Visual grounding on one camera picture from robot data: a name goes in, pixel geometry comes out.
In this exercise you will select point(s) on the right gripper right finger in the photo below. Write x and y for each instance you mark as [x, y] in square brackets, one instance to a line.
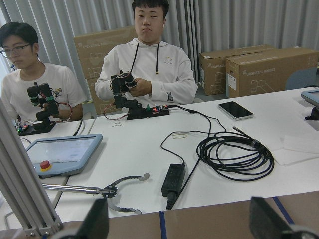
[265, 223]

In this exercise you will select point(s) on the aluminium frame post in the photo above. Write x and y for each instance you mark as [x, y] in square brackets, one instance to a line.
[21, 186]

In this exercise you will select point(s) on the left teach pendant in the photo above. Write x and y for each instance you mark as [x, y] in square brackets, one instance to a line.
[62, 156]

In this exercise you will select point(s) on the man in white hoodie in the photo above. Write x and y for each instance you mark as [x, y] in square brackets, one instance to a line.
[162, 71]

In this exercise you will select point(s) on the black power adapter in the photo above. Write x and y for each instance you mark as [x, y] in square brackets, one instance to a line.
[173, 180]

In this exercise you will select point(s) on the smartphone on desk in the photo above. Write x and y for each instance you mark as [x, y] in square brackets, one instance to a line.
[235, 110]

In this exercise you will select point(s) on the cardboard box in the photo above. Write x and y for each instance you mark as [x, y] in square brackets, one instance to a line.
[213, 66]
[271, 71]
[91, 49]

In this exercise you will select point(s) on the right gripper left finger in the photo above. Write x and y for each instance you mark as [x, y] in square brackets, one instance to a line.
[96, 223]

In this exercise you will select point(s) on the reacher grabber tool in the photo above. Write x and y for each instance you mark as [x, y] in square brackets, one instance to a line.
[108, 192]

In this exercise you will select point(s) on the man with glasses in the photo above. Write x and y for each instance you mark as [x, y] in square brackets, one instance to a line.
[19, 43]

